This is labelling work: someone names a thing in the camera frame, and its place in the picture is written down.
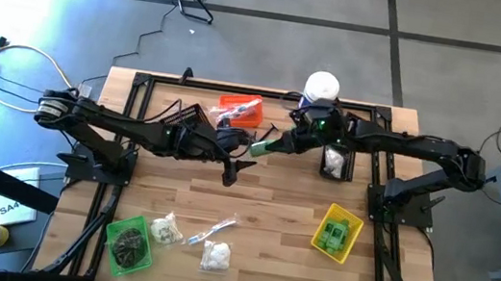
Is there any bagged toothbrush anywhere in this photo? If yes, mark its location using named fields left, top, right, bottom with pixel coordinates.
left=207, top=98, right=261, bottom=131
left=214, top=91, right=262, bottom=118
left=186, top=207, right=241, bottom=252
left=217, top=93, right=264, bottom=122

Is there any green plastic basket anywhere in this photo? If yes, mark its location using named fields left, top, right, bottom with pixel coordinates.
left=99, top=210, right=159, bottom=281

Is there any orange plastic basket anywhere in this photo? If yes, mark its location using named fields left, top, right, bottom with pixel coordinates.
left=213, top=89, right=267, bottom=132

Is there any cream floor cable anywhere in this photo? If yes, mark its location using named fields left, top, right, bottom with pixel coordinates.
left=0, top=41, right=77, bottom=89

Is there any black clamp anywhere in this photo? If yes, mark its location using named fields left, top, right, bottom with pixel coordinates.
left=179, top=65, right=196, bottom=87

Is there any white power adapter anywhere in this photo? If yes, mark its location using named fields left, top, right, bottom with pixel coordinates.
left=75, top=82, right=94, bottom=101

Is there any black desk beam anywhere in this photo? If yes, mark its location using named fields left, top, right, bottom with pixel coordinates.
left=0, top=160, right=64, bottom=216

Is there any bagged white printed soap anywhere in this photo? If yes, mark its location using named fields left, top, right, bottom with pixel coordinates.
left=147, top=213, right=187, bottom=250

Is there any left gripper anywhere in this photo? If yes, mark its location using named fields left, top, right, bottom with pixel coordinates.
left=174, top=121, right=262, bottom=192

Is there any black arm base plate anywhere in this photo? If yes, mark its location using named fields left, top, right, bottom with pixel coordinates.
left=54, top=149, right=138, bottom=190
left=363, top=182, right=439, bottom=232

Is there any yellow plastic basket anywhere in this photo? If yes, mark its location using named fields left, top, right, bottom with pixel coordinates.
left=308, top=200, right=367, bottom=268

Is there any black fan cable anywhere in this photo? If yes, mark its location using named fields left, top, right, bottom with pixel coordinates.
left=76, top=0, right=178, bottom=101

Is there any black aluminium table frame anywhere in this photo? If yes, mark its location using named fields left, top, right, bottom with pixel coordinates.
left=32, top=61, right=467, bottom=281

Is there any white printed box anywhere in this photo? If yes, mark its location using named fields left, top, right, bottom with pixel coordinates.
left=0, top=162, right=44, bottom=232

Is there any dark blue disposable razor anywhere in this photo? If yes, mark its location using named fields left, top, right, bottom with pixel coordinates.
left=257, top=120, right=282, bottom=146

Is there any white yellow wipes canister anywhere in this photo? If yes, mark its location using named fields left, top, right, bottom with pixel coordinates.
left=299, top=68, right=342, bottom=115

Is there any black plastic basket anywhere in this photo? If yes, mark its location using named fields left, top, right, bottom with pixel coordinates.
left=158, top=98, right=215, bottom=132
left=317, top=143, right=358, bottom=183

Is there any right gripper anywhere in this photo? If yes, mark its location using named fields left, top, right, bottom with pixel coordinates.
left=272, top=94, right=358, bottom=165

